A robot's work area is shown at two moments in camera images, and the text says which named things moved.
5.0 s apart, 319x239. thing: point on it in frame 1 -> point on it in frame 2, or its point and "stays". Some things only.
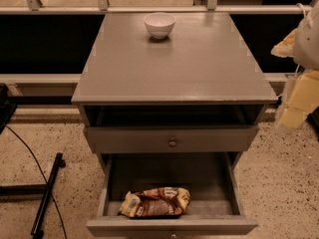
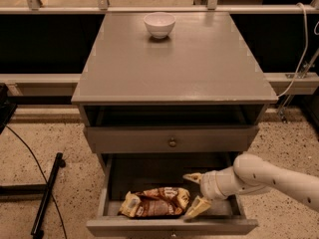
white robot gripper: (308, 47) -> (209, 185)
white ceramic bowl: (159, 24) stays
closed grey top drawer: (115, 139) stays
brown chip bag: (161, 202) stays
